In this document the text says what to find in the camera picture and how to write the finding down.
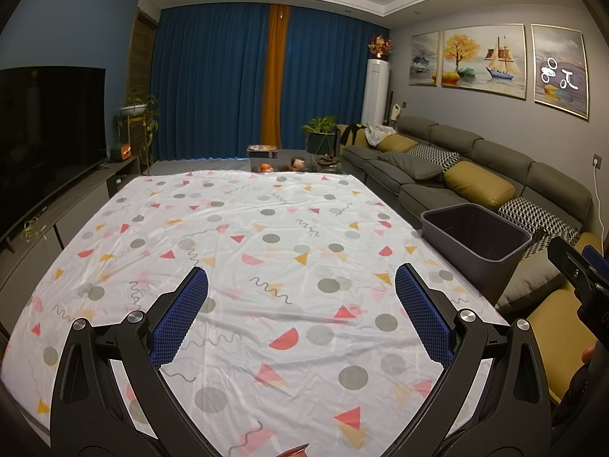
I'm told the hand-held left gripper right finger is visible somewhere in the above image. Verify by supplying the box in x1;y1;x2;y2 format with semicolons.
381;263;557;457

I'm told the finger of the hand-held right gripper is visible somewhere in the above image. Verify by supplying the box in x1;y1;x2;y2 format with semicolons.
582;245;609;278
547;236;609;302

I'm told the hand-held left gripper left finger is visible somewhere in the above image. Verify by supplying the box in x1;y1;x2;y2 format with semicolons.
48;267;210;457

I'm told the grey plastic bin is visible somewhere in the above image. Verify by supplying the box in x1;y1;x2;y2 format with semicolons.
421;203;534;299

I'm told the large grey cushion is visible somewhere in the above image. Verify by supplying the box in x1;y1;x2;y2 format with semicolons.
495;243;572;316

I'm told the black and white patterned cushion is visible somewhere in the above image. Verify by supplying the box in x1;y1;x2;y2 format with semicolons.
497;197;582;248
407;145;461;173

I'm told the white patterned tablecloth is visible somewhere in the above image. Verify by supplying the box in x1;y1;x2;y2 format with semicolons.
0;171;512;457

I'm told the large yellow cushion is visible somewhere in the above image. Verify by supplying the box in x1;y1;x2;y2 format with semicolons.
443;161;517;209

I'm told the grey sofa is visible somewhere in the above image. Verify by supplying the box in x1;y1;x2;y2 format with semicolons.
341;115;598;251

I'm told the grey television stand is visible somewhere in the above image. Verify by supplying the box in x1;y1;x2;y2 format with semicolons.
0;155;142;296

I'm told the small yellow cushion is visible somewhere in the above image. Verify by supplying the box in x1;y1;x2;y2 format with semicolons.
376;134;419;154

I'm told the gold framed painting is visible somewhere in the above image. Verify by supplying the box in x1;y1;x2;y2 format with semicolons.
530;24;590;120

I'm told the white cloth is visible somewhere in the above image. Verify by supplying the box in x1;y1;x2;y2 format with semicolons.
365;124;397;148

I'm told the trailing plant on stand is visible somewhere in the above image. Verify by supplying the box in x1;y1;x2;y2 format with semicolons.
117;94;161;172

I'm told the green potted plant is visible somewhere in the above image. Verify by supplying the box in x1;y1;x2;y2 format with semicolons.
301;117;340;156

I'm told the sailboat and tree painting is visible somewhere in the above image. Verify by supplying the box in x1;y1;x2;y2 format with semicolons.
441;24;526;101

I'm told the black television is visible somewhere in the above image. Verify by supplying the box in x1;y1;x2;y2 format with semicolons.
0;67;107;249

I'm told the white standing air conditioner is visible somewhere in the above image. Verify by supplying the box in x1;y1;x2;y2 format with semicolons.
360;58;391;127

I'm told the blue curtain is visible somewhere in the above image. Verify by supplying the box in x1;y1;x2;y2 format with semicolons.
278;7;392;158
150;4;272;163

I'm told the small landscape painting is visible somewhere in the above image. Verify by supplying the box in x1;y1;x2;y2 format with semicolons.
409;31;441;87

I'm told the orange curtain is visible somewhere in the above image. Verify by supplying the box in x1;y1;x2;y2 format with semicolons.
261;4;291;151

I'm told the wooden door panel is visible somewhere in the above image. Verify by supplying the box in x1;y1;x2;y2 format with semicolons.
128;7;158;163

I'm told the red flower decoration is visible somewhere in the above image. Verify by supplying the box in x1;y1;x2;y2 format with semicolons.
367;34;394;61

